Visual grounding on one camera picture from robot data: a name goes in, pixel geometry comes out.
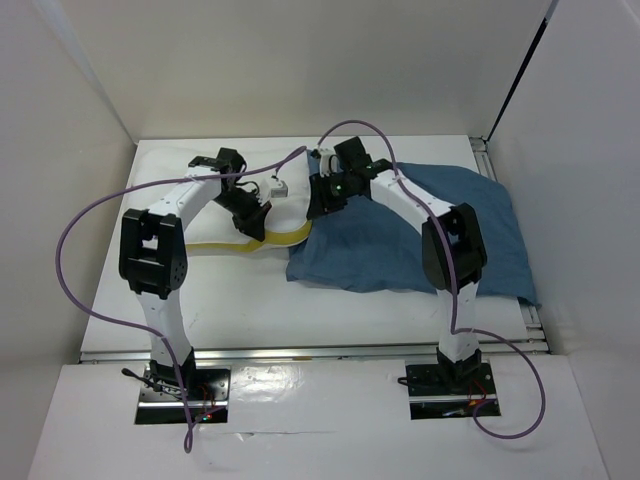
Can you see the black corner post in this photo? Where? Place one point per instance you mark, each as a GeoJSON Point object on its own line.
{"type": "Point", "coordinates": [523, 66]}

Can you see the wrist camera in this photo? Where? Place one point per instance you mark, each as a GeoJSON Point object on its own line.
{"type": "Point", "coordinates": [272, 188]}
{"type": "Point", "coordinates": [328, 162]}

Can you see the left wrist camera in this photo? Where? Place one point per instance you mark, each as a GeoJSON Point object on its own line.
{"type": "Point", "coordinates": [272, 188]}

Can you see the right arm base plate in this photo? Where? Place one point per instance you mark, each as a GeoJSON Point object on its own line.
{"type": "Point", "coordinates": [430, 397]}

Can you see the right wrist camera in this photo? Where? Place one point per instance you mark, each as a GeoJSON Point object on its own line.
{"type": "Point", "coordinates": [328, 162]}

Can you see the right aluminium rail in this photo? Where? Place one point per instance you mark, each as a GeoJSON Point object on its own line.
{"type": "Point", "coordinates": [482, 158]}

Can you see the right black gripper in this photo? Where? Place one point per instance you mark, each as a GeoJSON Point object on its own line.
{"type": "Point", "coordinates": [320, 201]}

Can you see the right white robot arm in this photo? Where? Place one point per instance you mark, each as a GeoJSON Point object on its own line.
{"type": "Point", "coordinates": [452, 248]}

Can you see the front aluminium rail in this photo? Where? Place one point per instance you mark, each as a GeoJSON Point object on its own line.
{"type": "Point", "coordinates": [535, 347]}

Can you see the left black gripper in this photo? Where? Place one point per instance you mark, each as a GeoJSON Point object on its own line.
{"type": "Point", "coordinates": [252, 223]}

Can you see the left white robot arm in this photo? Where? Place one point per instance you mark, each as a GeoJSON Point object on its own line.
{"type": "Point", "coordinates": [153, 257]}

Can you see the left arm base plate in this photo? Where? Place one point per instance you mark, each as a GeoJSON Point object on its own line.
{"type": "Point", "coordinates": [160, 403]}

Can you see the white pillow with yellow edge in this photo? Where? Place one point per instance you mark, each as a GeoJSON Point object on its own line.
{"type": "Point", "coordinates": [285, 224]}

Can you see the aluminium rail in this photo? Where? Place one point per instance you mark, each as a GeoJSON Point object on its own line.
{"type": "Point", "coordinates": [535, 347]}
{"type": "Point", "coordinates": [482, 158]}

